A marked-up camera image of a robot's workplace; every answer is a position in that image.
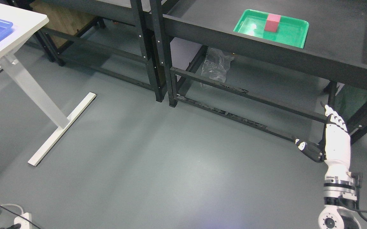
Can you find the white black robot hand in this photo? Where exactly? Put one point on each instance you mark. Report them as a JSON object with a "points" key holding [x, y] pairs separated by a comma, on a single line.
{"points": [[336, 153]]}

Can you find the pink foam block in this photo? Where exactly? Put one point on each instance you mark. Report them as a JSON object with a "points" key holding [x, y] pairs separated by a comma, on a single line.
{"points": [[272, 22]]}

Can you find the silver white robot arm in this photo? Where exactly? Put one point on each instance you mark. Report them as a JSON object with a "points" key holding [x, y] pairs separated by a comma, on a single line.
{"points": [[340, 203]]}

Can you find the black metal shelf unit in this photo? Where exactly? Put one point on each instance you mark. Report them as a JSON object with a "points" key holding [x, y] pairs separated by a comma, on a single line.
{"points": [[335, 48]]}

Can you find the green plastic tray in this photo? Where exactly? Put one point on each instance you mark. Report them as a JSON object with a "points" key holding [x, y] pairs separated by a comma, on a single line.
{"points": [[291, 31]]}

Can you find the black left shelf unit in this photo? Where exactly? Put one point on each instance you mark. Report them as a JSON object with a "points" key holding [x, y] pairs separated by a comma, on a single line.
{"points": [[110, 37]]}

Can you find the clear plastic bag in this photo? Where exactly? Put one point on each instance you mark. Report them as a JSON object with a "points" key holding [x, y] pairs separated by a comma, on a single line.
{"points": [[216, 65]]}

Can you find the white power strip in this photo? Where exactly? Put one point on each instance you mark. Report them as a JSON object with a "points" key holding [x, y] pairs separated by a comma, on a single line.
{"points": [[24, 221]]}

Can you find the white standing desk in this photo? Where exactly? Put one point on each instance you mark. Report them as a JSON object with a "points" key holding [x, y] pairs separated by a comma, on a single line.
{"points": [[25, 24]]}

